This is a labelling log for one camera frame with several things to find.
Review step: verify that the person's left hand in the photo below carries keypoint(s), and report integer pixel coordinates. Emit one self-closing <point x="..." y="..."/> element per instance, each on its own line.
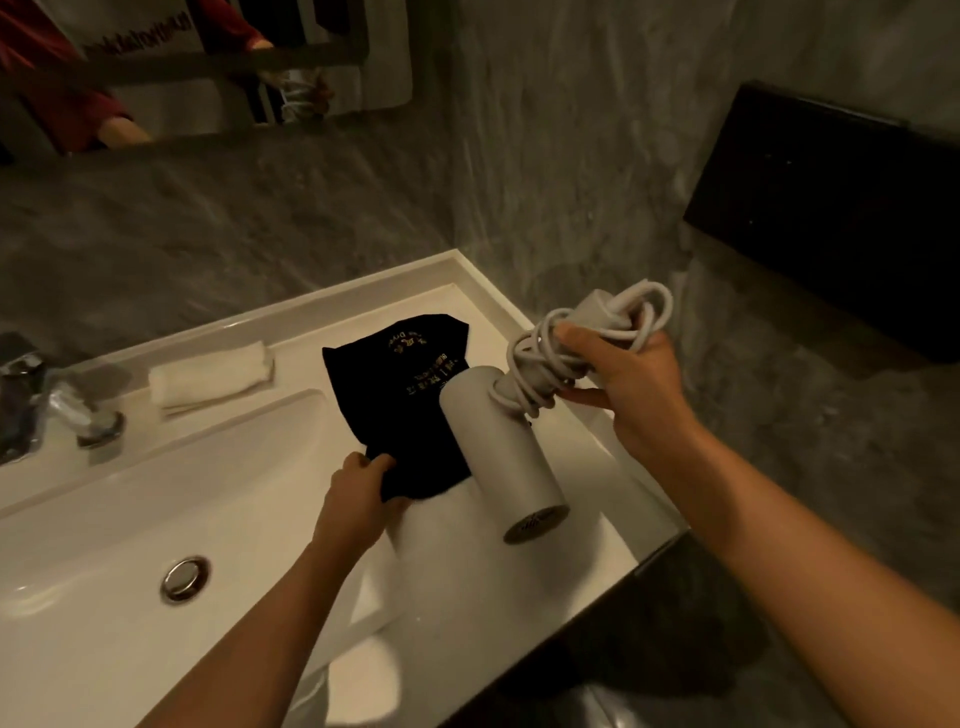
<point x="352" y="510"/>

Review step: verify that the person's right hand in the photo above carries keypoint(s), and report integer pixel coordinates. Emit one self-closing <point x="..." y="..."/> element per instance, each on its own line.
<point x="641" y="397"/>

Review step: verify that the person's right thumb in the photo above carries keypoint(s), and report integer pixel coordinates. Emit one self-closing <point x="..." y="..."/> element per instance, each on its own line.
<point x="579" y="336"/>

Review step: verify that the person's left thumb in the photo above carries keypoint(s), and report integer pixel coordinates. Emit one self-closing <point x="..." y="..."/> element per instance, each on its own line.
<point x="377" y="462"/>

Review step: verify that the black cloth bag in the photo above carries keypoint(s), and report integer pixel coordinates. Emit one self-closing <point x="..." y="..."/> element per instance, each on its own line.
<point x="405" y="390"/>

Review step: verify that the white hair dryer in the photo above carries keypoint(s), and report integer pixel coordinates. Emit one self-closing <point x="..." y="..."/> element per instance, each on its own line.
<point x="502" y="450"/>

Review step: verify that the person's left forearm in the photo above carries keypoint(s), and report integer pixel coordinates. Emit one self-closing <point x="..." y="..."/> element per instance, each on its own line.
<point x="262" y="645"/>

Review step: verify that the person's right forearm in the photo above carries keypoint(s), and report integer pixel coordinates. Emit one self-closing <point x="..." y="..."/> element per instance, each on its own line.
<point x="810" y="570"/>

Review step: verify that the white folded towel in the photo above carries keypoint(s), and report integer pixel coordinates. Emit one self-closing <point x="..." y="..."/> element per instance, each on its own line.
<point x="210" y="375"/>

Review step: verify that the chrome sink drain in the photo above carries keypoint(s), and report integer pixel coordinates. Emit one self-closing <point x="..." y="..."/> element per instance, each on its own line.
<point x="184" y="580"/>

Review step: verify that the chrome faucet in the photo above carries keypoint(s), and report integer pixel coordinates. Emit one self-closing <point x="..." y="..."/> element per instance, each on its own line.
<point x="67" y="412"/>

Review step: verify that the white sink basin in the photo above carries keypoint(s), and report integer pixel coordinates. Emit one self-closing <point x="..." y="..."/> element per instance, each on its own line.
<point x="97" y="660"/>

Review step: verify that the black wall box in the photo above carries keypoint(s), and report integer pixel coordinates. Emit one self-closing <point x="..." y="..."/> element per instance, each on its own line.
<point x="832" y="210"/>

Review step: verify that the wall mirror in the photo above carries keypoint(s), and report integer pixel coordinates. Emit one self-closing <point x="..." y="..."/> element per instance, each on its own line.
<point x="187" y="97"/>

